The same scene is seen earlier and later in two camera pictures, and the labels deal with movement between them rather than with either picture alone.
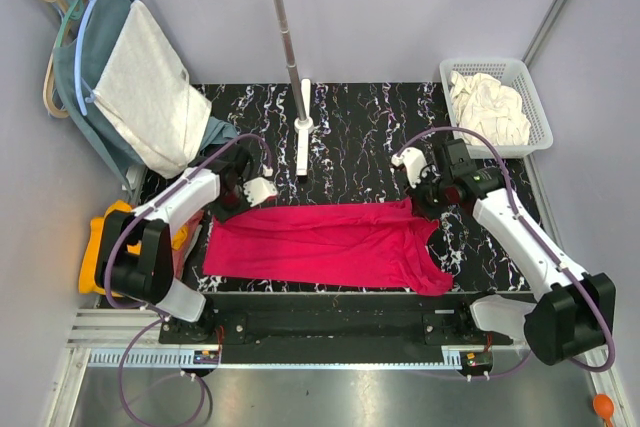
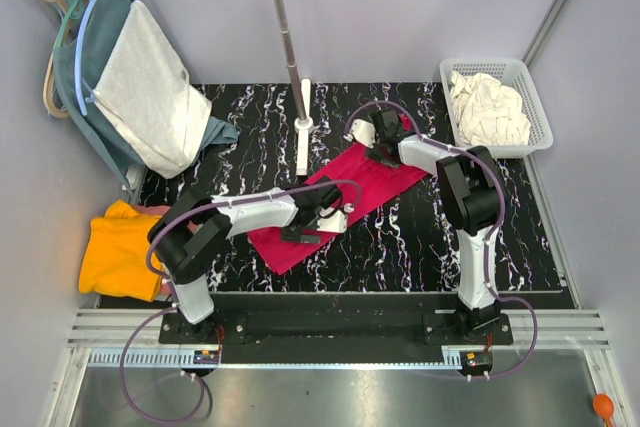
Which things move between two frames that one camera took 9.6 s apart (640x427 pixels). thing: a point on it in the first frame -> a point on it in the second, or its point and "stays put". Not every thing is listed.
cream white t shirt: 489,108 stays put
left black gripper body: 228,204 -> 304,226
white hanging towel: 145,95 stays put
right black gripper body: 426,202 -> 382,145
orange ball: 603,406 stays put
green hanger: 76,11 stays put
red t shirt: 350,244 -> 378,182
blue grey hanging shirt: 79,60 stays put
